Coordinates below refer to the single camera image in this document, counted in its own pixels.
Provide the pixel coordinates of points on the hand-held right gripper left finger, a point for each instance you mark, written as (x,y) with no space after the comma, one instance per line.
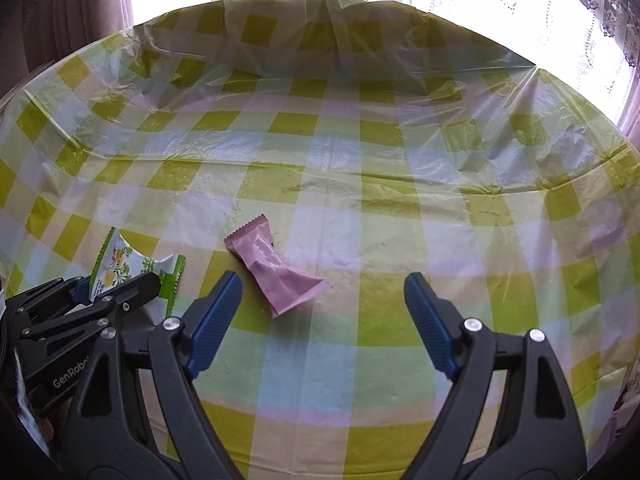
(215,320)

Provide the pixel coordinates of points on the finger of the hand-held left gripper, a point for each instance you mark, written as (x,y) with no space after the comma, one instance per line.
(135,292)
(50,296)

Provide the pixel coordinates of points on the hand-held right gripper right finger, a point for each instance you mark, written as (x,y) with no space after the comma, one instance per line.
(430,320)

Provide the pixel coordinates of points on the green white flower packet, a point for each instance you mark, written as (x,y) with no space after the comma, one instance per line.
(125,262)

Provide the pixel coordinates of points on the pink snack packet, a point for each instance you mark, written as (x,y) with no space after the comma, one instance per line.
(280,280)

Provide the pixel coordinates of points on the yellow checkered plastic tablecloth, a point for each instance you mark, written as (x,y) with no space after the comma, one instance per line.
(350,185)

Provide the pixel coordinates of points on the pink curtain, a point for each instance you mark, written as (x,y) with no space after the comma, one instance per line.
(60,20)
(632,105)

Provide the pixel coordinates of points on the floral lace sheer curtain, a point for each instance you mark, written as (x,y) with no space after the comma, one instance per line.
(600,0)

